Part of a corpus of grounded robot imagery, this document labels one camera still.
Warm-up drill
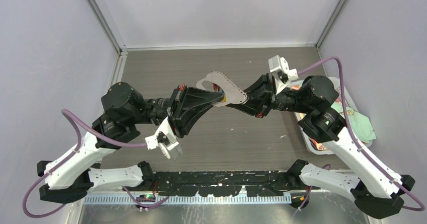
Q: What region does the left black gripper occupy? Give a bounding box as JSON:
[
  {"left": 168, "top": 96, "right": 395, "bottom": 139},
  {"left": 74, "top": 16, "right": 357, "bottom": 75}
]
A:
[{"left": 129, "top": 83, "right": 224, "bottom": 137}]

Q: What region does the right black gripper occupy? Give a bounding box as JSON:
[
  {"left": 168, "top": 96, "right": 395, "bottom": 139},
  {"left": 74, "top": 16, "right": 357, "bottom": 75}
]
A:
[{"left": 225, "top": 72, "right": 312, "bottom": 118}]

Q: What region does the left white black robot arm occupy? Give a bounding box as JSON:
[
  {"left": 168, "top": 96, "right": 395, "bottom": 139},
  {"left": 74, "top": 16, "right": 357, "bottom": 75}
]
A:
[{"left": 37, "top": 82, "right": 225, "bottom": 204}]

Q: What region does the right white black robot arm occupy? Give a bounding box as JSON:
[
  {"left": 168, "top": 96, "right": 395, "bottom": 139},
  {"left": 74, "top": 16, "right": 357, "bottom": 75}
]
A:
[{"left": 223, "top": 73, "right": 415, "bottom": 219}]

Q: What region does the orange patterned cloth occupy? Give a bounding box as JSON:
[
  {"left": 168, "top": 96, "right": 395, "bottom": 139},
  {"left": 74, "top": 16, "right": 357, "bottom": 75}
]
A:
[{"left": 290, "top": 78, "right": 339, "bottom": 151}]

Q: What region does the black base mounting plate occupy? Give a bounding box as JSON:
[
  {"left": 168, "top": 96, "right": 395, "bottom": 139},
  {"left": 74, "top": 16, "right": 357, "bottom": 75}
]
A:
[{"left": 134, "top": 160, "right": 321, "bottom": 197}]

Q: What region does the white plastic basket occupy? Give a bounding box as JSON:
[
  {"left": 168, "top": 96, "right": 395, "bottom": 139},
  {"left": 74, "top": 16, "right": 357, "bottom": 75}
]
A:
[{"left": 288, "top": 77, "right": 358, "bottom": 155}]

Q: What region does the green patterned cloth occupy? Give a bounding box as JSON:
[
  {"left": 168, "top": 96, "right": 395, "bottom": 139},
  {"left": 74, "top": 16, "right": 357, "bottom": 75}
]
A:
[{"left": 331, "top": 101, "right": 377, "bottom": 144}]

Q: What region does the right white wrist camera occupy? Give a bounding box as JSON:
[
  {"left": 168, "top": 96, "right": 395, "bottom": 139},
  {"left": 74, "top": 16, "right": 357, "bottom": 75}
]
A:
[{"left": 268, "top": 55, "right": 299, "bottom": 95}]

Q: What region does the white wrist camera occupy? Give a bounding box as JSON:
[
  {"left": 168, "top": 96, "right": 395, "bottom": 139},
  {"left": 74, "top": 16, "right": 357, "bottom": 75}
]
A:
[
  {"left": 145, "top": 117, "right": 183, "bottom": 160},
  {"left": 268, "top": 55, "right": 299, "bottom": 95}
]

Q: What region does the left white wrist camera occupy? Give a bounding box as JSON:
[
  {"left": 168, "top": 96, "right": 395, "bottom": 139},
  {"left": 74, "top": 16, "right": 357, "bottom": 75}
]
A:
[{"left": 145, "top": 117, "right": 183, "bottom": 160}]

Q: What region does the white slotted cable duct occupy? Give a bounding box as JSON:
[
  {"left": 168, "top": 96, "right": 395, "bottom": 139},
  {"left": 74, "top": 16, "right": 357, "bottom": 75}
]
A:
[{"left": 83, "top": 193, "right": 292, "bottom": 205}]

